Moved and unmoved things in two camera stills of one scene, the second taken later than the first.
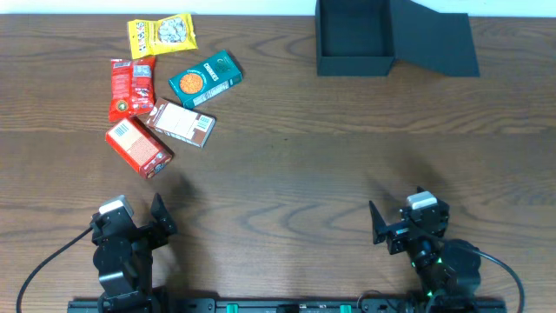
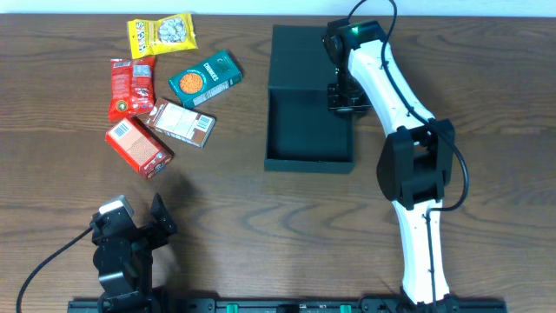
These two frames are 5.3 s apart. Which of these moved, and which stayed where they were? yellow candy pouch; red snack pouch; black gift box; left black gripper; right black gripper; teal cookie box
Moved: right black gripper; black gift box
Stayed: red snack pouch; left black gripper; yellow candy pouch; teal cookie box
